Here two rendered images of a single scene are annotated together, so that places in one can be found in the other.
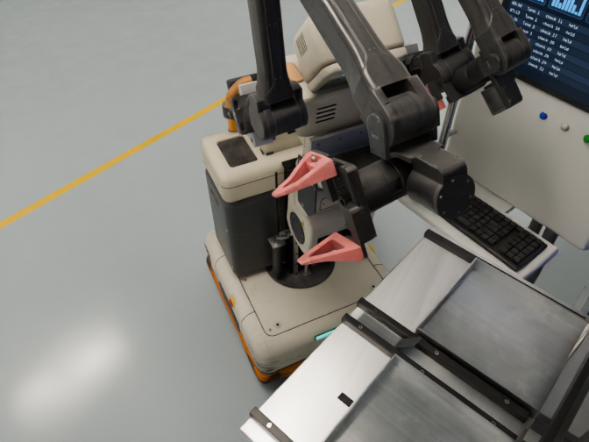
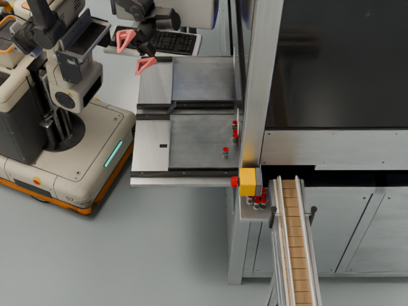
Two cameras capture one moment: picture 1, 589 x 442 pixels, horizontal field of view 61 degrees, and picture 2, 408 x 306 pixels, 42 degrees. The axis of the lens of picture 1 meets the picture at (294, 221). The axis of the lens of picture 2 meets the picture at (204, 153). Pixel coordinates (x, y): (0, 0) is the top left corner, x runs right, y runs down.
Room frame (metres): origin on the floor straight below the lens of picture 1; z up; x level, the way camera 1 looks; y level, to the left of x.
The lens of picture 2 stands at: (-0.61, 0.65, 2.49)
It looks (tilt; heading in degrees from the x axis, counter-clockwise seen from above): 53 degrees down; 317
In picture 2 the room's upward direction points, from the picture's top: 1 degrees clockwise
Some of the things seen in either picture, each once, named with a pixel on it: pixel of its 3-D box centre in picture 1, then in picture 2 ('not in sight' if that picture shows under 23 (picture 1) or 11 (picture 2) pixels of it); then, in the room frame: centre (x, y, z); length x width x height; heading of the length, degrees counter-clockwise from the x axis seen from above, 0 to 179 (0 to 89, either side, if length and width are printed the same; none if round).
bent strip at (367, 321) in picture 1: (387, 328); (159, 108); (0.57, -0.20, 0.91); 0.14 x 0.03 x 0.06; 47
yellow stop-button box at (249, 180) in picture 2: not in sight; (249, 181); (0.03, -0.17, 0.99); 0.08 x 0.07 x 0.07; 48
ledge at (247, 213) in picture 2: not in sight; (258, 204); (-0.01, -0.19, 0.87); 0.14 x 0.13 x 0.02; 48
